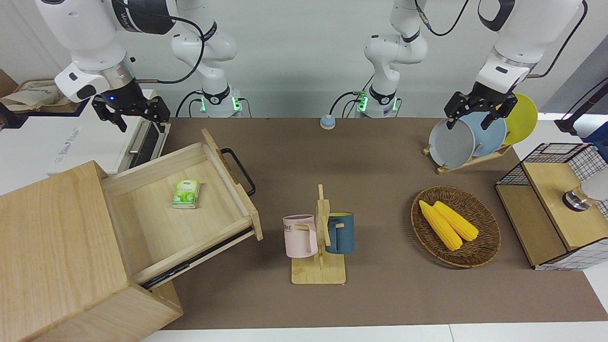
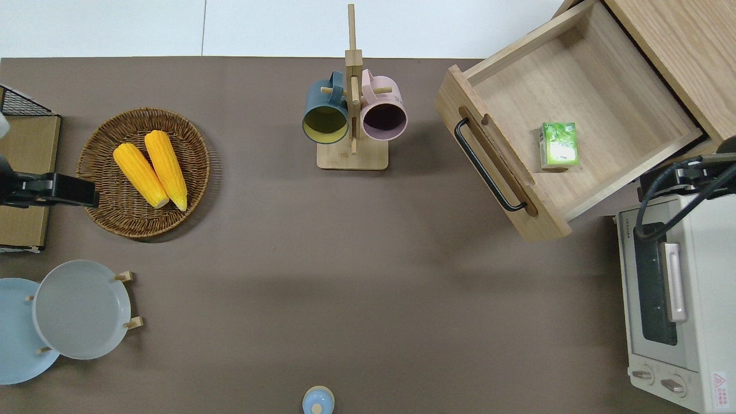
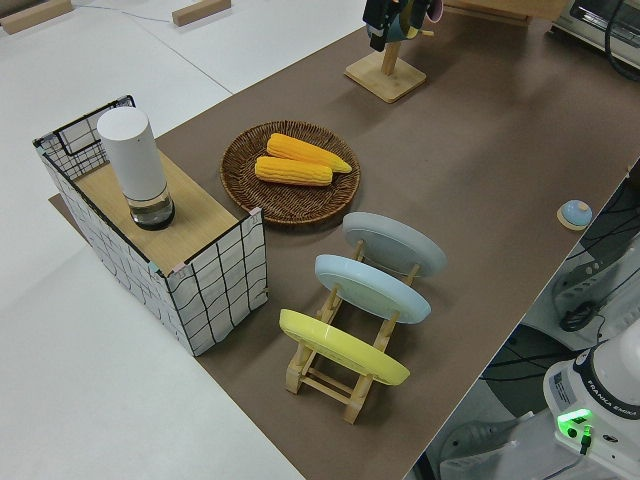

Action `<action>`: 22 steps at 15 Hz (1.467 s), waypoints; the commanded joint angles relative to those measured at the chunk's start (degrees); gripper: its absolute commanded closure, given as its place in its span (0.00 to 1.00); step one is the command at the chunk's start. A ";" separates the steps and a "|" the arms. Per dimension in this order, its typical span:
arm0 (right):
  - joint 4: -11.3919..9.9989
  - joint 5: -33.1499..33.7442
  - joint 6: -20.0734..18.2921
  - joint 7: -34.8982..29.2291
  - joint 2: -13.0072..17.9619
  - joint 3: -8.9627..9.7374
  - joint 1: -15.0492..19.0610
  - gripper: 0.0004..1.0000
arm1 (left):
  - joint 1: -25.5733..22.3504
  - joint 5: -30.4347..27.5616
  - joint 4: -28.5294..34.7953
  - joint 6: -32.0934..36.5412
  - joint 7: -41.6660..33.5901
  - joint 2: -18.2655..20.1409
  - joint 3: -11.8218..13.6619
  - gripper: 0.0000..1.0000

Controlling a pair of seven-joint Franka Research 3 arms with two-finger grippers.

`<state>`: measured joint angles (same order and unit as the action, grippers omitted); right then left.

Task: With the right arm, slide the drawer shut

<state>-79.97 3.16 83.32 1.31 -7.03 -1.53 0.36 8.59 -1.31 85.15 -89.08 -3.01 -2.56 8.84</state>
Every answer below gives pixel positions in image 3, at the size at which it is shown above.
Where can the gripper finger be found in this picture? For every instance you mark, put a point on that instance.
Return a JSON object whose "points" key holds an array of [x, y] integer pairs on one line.
{"points": [[377, 41]]}

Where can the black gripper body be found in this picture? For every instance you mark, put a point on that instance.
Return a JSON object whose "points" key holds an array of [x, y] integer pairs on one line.
{"points": [[379, 15]]}

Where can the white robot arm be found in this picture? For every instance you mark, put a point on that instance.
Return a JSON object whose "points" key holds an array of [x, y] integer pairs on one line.
{"points": [[600, 390]]}

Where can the dark blue mug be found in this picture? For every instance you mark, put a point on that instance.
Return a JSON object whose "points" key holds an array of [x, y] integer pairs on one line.
{"points": [[401, 29]]}

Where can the wooden mug tree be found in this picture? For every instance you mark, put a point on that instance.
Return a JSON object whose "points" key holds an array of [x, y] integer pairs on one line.
{"points": [[385, 75]]}

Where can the pink mug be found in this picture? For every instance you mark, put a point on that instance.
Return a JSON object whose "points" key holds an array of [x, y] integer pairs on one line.
{"points": [[435, 10]]}

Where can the yellow corn cob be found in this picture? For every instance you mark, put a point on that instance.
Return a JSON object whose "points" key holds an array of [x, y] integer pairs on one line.
{"points": [[290, 171], [295, 147]]}

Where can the brown table mat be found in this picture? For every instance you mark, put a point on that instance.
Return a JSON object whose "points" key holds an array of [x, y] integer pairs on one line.
{"points": [[475, 150]]}

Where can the light wooden cabinet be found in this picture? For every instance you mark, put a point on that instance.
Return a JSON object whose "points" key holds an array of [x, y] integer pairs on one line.
{"points": [[547, 6]]}

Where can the wooden block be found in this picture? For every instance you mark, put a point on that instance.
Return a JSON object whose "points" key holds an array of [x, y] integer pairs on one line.
{"points": [[200, 12], [27, 17]]}

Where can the brown wicker basket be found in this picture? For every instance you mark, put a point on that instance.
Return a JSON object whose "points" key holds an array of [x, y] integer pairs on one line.
{"points": [[240, 170]]}

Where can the grey plate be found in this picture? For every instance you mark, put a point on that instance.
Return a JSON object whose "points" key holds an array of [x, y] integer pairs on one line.
{"points": [[390, 240]]}

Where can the white toaster oven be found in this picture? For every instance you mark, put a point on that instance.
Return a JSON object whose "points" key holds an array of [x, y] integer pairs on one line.
{"points": [[580, 25]]}

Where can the light blue plate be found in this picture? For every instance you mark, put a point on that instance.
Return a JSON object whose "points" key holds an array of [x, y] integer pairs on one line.
{"points": [[370, 290]]}

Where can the blue service bell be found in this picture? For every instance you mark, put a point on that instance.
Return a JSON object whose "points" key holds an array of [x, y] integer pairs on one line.
{"points": [[575, 214]]}

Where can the white cylindrical grinder bottle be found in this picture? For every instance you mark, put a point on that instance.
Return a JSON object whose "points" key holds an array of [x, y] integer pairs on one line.
{"points": [[130, 160]]}

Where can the yellow plate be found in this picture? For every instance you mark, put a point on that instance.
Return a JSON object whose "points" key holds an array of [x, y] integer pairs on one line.
{"points": [[340, 350]]}

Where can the grey power strip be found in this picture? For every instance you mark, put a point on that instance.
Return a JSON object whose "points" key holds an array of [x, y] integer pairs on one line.
{"points": [[475, 445], [585, 280]]}

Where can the wooden plate rack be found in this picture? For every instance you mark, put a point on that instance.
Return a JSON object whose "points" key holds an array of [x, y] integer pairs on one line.
{"points": [[300, 380]]}

